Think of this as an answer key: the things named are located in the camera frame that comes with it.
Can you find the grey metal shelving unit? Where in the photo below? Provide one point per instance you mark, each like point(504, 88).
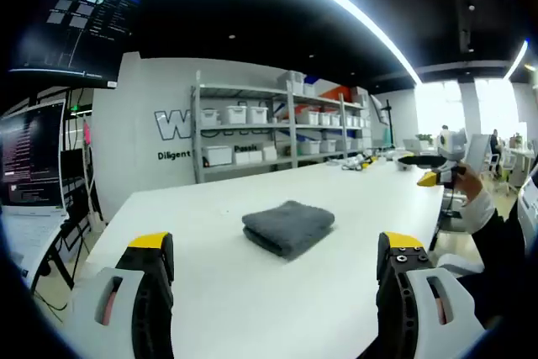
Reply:
point(290, 123)

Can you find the row of white storage boxes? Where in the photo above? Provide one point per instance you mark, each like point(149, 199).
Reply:
point(239, 114)

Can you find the white yellow devices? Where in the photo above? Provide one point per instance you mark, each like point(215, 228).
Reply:
point(359, 163)

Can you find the small black monitor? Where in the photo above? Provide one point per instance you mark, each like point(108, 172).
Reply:
point(75, 170)

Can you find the grey towel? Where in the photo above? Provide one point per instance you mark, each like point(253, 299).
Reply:
point(288, 224)

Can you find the black tripod stand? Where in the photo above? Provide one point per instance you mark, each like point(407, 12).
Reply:
point(388, 123)

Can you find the overhead dark monitor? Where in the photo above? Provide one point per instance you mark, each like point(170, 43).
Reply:
point(80, 22)

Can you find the pink hanging item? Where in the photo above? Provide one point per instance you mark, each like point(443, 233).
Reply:
point(88, 135)

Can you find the white office chair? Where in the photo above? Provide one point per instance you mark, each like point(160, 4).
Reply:
point(456, 218)

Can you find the person's right hand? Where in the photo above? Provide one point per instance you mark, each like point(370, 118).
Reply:
point(470, 184)

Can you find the person's dark clothing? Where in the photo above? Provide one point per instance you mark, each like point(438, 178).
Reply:
point(504, 283)

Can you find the ceiling light strip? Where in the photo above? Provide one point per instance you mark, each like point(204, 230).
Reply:
point(518, 60)
point(336, 1)

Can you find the desk monitor with text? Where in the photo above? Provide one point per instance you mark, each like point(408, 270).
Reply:
point(31, 157)

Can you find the green exit sign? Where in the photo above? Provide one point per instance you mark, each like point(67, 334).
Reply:
point(74, 108)

